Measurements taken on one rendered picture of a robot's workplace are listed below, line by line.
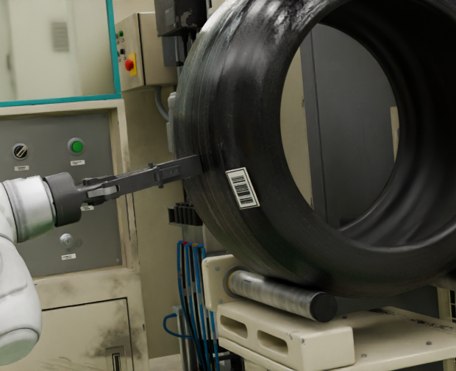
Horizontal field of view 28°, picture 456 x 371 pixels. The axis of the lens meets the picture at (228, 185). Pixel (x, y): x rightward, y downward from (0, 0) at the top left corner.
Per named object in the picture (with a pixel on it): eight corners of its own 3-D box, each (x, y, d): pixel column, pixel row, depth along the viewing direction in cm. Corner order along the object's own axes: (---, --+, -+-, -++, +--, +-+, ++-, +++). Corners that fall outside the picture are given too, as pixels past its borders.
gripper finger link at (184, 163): (154, 165, 139) (156, 165, 138) (197, 154, 141) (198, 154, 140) (159, 185, 139) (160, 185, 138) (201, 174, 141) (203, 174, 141)
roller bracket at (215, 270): (204, 311, 170) (200, 258, 170) (390, 280, 185) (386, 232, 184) (211, 313, 167) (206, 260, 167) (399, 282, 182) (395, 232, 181)
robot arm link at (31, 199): (-3, 181, 135) (37, 171, 137) (12, 241, 136) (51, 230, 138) (6, 182, 126) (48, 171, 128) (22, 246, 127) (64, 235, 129)
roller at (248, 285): (221, 285, 169) (233, 264, 170) (240, 298, 170) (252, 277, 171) (306, 313, 136) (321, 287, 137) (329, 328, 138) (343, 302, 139)
